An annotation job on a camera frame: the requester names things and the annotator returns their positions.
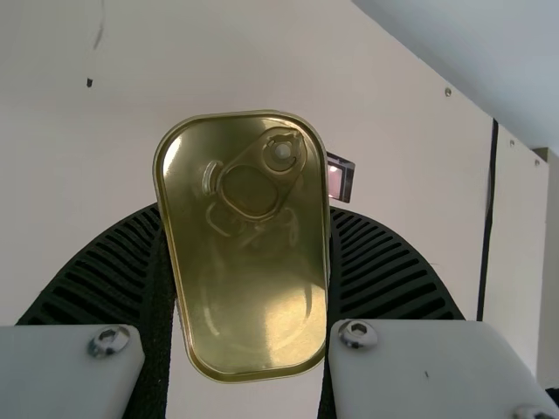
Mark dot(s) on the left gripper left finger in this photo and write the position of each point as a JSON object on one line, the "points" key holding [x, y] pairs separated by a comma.
{"points": [[87, 283]]}

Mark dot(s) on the gold rectangular tin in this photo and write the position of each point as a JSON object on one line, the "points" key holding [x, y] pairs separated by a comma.
{"points": [[244, 270]]}

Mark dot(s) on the small square scanner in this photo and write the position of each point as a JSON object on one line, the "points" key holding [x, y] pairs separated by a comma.
{"points": [[340, 179]]}

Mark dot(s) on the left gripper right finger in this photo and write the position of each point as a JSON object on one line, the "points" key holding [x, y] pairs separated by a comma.
{"points": [[393, 283]]}

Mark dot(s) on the black strip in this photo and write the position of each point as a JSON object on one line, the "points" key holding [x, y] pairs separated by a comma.
{"points": [[488, 218]]}

